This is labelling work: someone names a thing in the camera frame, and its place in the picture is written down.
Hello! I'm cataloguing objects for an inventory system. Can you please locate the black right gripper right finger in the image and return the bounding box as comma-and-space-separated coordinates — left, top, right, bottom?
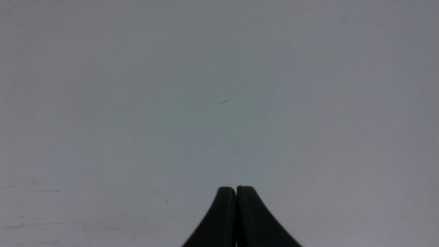
237, 186, 301, 247

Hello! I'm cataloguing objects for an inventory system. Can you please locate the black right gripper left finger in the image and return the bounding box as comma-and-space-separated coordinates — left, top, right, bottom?
182, 187, 237, 247

